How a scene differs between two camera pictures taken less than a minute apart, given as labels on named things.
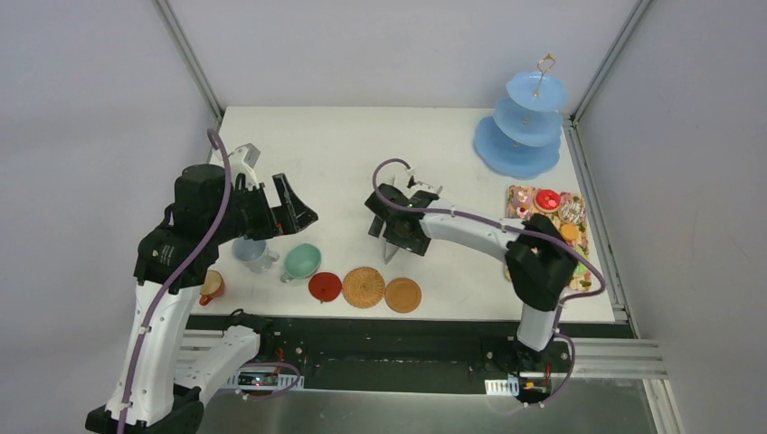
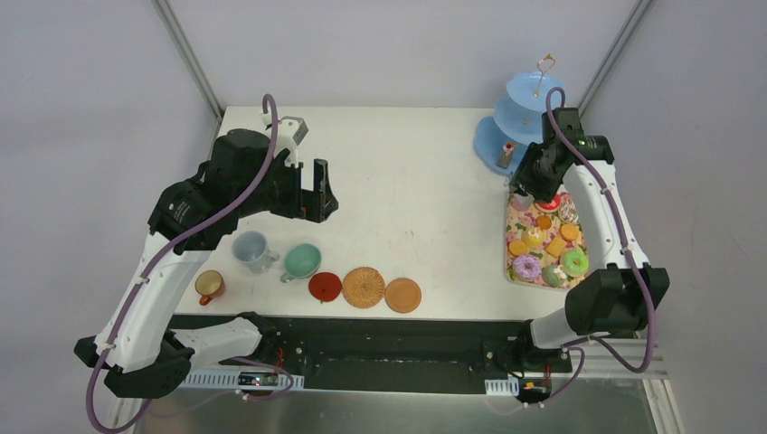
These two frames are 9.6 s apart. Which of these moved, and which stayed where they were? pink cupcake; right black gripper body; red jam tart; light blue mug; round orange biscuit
Moved: right black gripper body
Stayed: light blue mug; red jam tart; round orange biscuit; pink cupcake
